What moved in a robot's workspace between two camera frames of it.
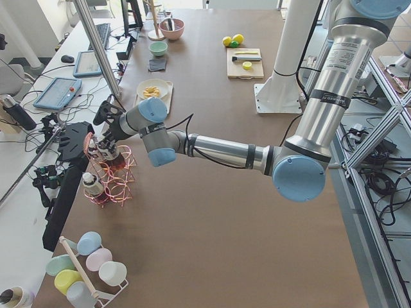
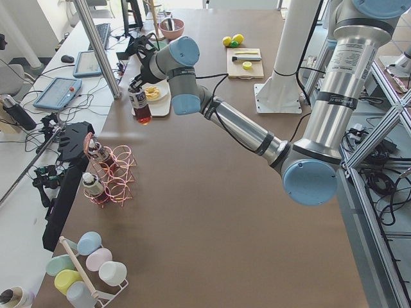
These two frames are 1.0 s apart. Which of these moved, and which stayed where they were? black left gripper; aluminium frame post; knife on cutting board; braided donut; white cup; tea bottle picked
Moved: black left gripper; tea bottle picked
Stayed: aluminium frame post; knife on cutting board; white cup; braided donut
